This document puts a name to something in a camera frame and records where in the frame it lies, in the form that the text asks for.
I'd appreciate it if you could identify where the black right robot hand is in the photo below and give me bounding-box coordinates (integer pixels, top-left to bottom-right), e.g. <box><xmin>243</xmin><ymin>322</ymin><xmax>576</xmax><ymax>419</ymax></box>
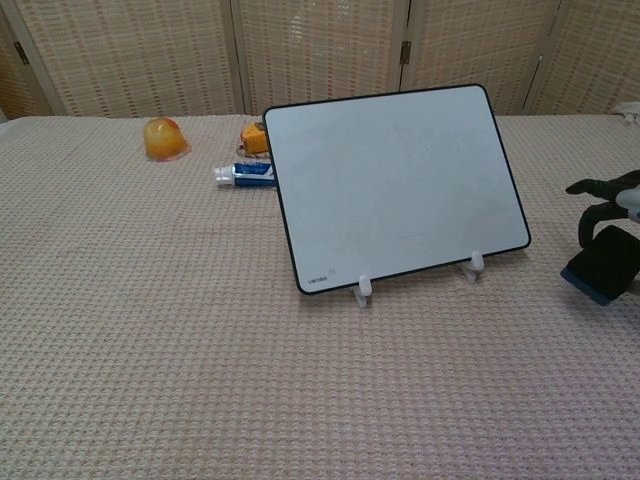
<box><xmin>565</xmin><ymin>169</ymin><xmax>640</xmax><ymax>246</ymax></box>

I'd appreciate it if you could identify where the dark blue eraser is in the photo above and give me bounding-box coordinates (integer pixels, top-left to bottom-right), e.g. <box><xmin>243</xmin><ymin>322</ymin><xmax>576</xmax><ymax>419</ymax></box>
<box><xmin>559</xmin><ymin>224</ymin><xmax>640</xmax><ymax>307</ymax></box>

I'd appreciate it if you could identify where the white board with dark frame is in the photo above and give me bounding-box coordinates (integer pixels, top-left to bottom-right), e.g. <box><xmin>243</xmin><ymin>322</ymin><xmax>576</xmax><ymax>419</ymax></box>
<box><xmin>262</xmin><ymin>83</ymin><xmax>532</xmax><ymax>296</ymax></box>

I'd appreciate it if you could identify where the white plastic board stand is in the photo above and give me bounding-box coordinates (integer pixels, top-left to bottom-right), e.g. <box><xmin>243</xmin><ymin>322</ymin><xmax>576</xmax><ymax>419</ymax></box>
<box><xmin>352</xmin><ymin>251</ymin><xmax>487</xmax><ymax>307</ymax></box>

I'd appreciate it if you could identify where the woven folding screen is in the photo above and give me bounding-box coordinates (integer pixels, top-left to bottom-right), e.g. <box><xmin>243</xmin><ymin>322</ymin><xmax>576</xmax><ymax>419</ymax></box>
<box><xmin>0</xmin><ymin>0</ymin><xmax>640</xmax><ymax>119</ymax></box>

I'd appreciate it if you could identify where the yellow orange small toy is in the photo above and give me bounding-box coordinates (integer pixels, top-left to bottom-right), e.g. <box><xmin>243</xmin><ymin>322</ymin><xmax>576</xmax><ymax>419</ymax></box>
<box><xmin>236</xmin><ymin>121</ymin><xmax>270</xmax><ymax>158</ymax></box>

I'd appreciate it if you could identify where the blue white toothpaste tube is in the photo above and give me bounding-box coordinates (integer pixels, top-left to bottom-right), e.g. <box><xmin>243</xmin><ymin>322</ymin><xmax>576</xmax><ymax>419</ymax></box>
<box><xmin>212</xmin><ymin>160</ymin><xmax>278</xmax><ymax>190</ymax></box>

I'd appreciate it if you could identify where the beige waffle-weave tablecloth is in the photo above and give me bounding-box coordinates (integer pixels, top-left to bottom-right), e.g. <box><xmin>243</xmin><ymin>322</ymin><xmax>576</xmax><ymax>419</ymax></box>
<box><xmin>0</xmin><ymin>112</ymin><xmax>640</xmax><ymax>480</ymax></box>

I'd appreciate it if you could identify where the orange jelly cup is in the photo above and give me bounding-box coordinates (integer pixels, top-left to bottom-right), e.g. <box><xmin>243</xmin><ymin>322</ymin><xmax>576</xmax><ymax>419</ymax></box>
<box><xmin>142</xmin><ymin>117</ymin><xmax>192</xmax><ymax>163</ymax></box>

